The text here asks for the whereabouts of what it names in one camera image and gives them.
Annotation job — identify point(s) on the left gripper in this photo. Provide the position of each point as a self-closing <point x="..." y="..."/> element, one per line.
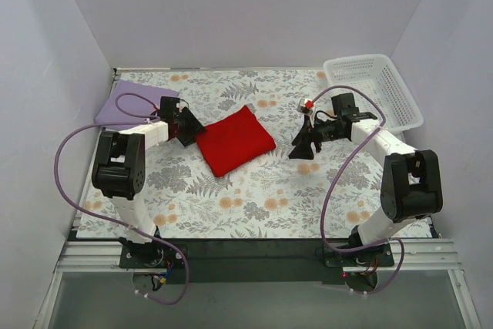
<point x="186" y="126"/>

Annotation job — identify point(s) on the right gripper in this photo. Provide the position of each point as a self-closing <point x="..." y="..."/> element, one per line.
<point x="312" y="133"/>

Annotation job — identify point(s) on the red t-shirt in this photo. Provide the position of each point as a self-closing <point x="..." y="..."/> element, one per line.
<point x="234" y="141"/>

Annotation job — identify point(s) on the white plastic basket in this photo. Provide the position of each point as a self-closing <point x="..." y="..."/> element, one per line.
<point x="376" y="76"/>

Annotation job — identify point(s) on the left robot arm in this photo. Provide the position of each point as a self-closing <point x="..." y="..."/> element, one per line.
<point x="119" y="170"/>

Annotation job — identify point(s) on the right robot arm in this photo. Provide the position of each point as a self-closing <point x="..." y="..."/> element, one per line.
<point x="411" y="180"/>

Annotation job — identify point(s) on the floral table mat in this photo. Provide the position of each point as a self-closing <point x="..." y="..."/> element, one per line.
<point x="272" y="196"/>

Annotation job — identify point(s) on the folded lavender t-shirt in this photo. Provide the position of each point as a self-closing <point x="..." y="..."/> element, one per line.
<point x="109" y="113"/>

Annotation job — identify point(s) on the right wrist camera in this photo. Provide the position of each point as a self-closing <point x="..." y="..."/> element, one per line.
<point x="307" y="108"/>

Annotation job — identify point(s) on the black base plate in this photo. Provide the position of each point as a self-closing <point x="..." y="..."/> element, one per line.
<point x="249" y="261"/>

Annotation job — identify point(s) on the aluminium frame rail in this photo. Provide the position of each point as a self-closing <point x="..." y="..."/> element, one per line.
<point x="425" y="288"/>

